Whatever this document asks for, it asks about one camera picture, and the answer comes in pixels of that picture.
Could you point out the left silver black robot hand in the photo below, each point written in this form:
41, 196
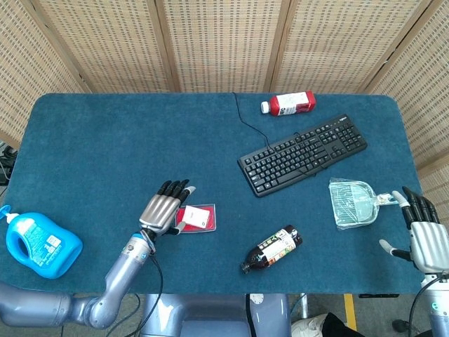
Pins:
163, 210

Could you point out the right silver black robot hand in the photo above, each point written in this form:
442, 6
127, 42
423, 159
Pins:
426, 245

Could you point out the small white box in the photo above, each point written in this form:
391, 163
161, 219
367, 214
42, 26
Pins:
197, 217

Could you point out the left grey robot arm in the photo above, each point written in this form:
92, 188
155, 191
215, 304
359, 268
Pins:
105, 288

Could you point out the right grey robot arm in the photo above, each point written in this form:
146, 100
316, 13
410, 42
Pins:
438, 305

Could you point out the red and white packaged card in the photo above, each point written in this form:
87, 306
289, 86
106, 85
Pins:
210, 210

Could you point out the blue table cloth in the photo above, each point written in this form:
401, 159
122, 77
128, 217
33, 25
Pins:
140, 133

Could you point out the clear packaged green dustpan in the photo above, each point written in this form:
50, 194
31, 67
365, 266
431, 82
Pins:
352, 207

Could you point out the dark brown drink bottle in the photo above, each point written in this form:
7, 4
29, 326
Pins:
273, 248

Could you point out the grey robot torso base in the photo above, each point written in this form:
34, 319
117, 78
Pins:
214, 316

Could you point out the black cloth bag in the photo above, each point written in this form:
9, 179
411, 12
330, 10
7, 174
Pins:
338, 326

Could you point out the blue detergent bottle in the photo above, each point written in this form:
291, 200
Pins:
40, 244

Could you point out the white sneaker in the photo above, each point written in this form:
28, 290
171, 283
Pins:
310, 324

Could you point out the black computer keyboard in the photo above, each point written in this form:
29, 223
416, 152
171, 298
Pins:
303, 154

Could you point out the red drink bottle white cap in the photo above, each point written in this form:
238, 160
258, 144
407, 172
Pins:
291, 102

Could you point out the woven bamboo folding screen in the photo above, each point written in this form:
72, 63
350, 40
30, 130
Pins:
224, 42

